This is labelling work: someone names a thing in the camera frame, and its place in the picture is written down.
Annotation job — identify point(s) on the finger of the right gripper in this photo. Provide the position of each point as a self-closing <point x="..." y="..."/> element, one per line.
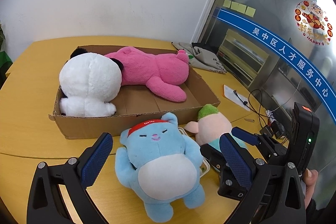
<point x="242" y="137"/>
<point x="214" y="157"/>

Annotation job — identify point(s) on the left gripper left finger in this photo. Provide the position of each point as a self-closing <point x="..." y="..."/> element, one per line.
<point x="46" y="203"/>

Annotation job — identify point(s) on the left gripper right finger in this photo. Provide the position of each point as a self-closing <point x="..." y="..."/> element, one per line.
<point x="274" y="193"/>

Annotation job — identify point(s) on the pink green plush pig toy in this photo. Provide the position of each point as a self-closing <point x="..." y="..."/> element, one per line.
<point x="209" y="127"/>

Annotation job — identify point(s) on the blue plush cat toy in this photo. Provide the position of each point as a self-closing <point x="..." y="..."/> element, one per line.
<point x="160" y="165"/>

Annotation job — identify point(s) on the right human hand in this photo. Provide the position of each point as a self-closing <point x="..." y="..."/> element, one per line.
<point x="309" y="178"/>

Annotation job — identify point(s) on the black power adapter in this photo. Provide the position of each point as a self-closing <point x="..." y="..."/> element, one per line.
<point x="267" y="130"/>

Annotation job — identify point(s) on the small black box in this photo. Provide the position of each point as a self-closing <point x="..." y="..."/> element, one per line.
<point x="277" y="129"/>

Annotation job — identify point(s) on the white paper card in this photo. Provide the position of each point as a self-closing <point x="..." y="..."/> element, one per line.
<point x="236" y="98"/>

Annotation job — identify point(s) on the wooden shelf behind glass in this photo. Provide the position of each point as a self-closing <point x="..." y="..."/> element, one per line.
<point x="240" y="56"/>

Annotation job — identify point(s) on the grey cloth bag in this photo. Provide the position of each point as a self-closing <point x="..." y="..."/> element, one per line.
<point x="201" y="58"/>

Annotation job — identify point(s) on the pink plush bear toy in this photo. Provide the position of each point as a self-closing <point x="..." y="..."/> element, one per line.
<point x="162" y="74"/>

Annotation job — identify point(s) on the brown cardboard box tray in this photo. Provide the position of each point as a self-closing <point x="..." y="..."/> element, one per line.
<point x="135" y="104"/>

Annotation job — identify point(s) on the yellow sticky notes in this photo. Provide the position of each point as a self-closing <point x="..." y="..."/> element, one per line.
<point x="239" y="7"/>

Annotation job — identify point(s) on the new year window sticker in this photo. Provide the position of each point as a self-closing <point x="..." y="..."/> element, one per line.
<point x="313" y="23"/>

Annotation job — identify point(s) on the white panda plush toy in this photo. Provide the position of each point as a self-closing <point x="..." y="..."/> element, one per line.
<point x="89" y="82"/>

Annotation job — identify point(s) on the green cloth table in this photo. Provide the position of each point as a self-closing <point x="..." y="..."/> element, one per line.
<point x="5" y="63"/>

